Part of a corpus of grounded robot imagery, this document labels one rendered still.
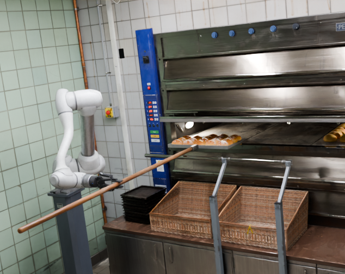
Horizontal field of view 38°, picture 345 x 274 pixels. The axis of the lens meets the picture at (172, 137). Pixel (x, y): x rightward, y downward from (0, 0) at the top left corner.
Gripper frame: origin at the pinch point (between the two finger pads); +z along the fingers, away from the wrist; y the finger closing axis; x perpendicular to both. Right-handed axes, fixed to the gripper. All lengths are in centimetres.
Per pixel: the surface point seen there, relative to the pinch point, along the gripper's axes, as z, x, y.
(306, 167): 83, -114, 17
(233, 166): 24, -115, 19
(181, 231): 0, -66, 58
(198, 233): 15, -66, 58
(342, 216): 109, -109, 49
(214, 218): 36, -55, 40
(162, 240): -15, -62, 66
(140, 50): -53, -114, -78
